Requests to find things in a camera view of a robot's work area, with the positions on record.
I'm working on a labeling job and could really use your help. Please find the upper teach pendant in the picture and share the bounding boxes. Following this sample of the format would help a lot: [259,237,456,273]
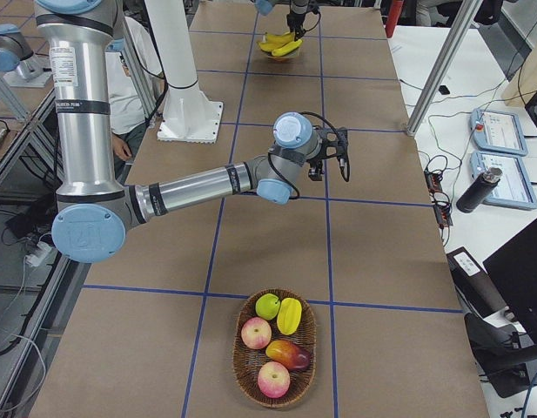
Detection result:
[469,109,528,157]

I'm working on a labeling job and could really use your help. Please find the white pedestal column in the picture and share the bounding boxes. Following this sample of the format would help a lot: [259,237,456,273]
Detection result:
[145,0,224,144]

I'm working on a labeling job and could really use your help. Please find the yellow banana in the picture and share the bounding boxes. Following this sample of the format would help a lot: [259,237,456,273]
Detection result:
[282,32,295,42]
[263,32,294,44]
[257,41,284,54]
[271,39,303,58]

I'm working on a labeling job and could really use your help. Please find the red apple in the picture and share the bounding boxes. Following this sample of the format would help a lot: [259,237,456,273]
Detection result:
[257,361,291,399]
[240,317,272,349]

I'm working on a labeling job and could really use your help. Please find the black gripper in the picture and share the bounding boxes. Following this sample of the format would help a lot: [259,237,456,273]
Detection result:
[306,138,330,181]
[286,0,307,41]

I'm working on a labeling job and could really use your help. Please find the red cylinder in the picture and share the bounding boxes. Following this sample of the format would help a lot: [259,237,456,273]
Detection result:
[385,0,404,38]

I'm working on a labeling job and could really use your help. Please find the red yellow mango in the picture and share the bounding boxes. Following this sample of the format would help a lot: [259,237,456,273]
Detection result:
[265,340,311,372]

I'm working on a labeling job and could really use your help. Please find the black monitor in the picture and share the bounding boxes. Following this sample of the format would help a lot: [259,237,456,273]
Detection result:
[484,218,537,341]

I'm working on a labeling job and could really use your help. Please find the green pear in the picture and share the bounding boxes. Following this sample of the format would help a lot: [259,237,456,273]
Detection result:
[255,293,280,320]

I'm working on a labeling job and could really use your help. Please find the lower teach pendant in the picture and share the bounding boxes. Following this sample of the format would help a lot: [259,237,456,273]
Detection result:
[470,151,537,210]

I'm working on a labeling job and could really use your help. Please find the teach pendant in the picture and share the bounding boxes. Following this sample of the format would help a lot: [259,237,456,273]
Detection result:
[469,109,528,157]
[470,151,537,210]

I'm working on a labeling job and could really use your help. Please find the aluminium frame post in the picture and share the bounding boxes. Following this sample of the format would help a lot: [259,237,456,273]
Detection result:
[405,0,482,137]

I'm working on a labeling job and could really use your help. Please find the grey square plate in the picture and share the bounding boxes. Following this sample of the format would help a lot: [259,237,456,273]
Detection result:
[257,33,303,61]

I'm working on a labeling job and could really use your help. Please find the person in white shirt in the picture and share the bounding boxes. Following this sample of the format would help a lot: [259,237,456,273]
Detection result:
[105,17,162,177]

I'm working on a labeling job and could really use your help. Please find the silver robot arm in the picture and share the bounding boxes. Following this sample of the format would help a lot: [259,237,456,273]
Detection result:
[254,0,309,40]
[35,1,328,263]

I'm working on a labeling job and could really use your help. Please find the black water bottle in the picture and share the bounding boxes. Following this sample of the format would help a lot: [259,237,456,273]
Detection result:
[456,167,502,213]

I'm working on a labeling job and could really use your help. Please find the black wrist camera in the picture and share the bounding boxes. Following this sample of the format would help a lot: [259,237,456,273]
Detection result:
[318,127,350,172]

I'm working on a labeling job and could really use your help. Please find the red apple left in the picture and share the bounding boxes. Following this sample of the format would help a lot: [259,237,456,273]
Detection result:
[240,317,272,349]

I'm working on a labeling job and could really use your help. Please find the wicker fruit basket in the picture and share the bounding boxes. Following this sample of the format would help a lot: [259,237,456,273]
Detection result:
[232,288,317,408]

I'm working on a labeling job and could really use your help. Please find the red apple front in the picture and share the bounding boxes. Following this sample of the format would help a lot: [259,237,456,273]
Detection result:
[257,361,291,399]

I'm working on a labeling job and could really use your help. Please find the yellow starfruit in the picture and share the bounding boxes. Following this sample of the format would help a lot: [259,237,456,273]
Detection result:
[277,298,302,335]

